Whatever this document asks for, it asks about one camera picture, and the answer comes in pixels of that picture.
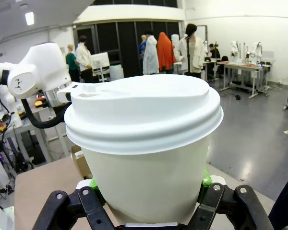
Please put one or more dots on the bare white mannequin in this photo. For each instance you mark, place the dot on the bare white mannequin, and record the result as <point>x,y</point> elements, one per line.
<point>175,42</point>

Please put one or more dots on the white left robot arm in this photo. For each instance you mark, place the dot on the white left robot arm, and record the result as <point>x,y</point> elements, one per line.
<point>38,72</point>

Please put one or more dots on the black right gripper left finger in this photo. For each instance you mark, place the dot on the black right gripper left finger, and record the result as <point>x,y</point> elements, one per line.
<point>86,206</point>

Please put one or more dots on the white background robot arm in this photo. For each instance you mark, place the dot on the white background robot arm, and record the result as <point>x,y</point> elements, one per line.
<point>234,49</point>
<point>256,50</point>

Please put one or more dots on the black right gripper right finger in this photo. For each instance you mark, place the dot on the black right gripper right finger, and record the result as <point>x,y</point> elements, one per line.
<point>218,203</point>

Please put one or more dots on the plain white paper cup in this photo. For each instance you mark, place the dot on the plain white paper cup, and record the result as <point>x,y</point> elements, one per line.
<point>146,182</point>

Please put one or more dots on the white plastic cup lid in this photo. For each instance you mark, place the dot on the white plastic cup lid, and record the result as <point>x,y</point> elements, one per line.
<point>144,112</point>

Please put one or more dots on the person in blue top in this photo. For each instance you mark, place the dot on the person in blue top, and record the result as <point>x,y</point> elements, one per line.
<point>141,49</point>

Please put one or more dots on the white bin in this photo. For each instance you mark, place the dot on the white bin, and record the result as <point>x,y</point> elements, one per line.
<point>116,72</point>

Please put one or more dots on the person in white coat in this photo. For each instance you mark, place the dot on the person in white coat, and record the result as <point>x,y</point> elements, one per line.
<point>84,58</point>

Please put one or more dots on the person in dark clothing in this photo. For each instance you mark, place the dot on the person in dark clothing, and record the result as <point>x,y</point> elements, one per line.
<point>286,208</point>

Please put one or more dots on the white monitor on stand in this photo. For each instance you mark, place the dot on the white monitor on stand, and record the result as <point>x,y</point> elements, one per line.
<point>100,61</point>

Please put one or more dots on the white robot arm on bench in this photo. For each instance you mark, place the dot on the white robot arm on bench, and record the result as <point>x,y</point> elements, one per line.
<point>8,103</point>

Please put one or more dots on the ceiling light panel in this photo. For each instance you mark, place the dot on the ceiling light panel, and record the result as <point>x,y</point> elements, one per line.
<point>29,18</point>

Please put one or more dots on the wood-top lab table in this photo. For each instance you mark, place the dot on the wood-top lab table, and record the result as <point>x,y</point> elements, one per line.
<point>242,65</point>

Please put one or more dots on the yellow emergency stop button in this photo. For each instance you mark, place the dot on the yellow emergency stop button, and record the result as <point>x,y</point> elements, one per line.
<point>39,102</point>

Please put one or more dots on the person in green shirt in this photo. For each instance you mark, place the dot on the person in green shirt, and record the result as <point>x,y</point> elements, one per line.
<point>72,63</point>

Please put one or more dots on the black-haired mannequin in cream jacket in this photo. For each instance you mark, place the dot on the black-haired mannequin in cream jacket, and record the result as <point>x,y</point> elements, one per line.
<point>192,54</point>

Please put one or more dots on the seated person in black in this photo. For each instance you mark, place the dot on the seated person in black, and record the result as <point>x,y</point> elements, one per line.
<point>214,52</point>

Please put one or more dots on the mannequin under orange cloth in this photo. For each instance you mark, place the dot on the mannequin under orange cloth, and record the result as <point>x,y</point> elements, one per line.
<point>165,52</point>

